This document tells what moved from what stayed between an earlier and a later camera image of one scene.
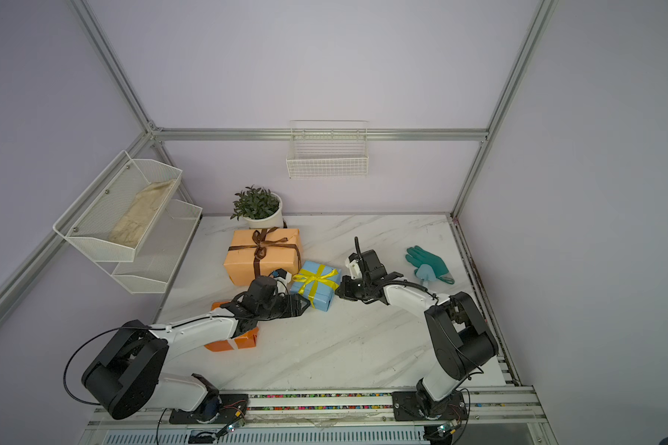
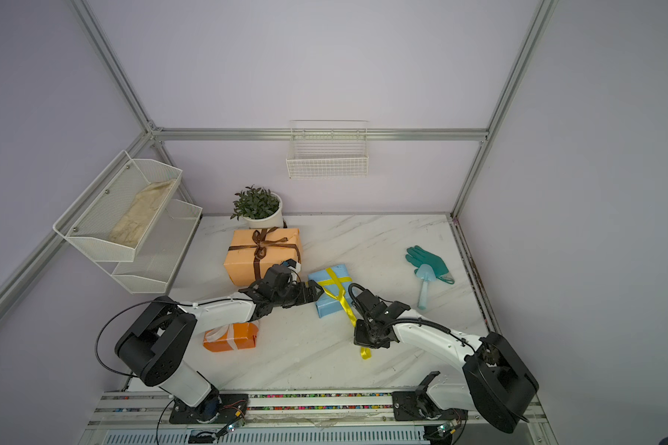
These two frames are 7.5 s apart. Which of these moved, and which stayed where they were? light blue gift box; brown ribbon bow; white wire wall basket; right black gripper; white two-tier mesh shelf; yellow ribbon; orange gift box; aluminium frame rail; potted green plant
Moved: yellow ribbon; light blue gift box; right black gripper
Stayed: white two-tier mesh shelf; orange gift box; aluminium frame rail; potted green plant; white wire wall basket; brown ribbon bow
